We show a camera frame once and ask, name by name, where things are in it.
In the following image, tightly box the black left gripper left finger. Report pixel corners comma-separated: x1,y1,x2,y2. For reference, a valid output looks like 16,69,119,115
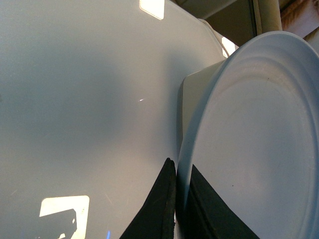
121,158,176,239

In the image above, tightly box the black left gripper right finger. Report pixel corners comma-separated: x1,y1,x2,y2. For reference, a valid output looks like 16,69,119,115
185,165,258,239

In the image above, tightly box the light blue round plate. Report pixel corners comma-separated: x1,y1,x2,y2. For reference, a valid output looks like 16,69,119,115
176,31,319,239

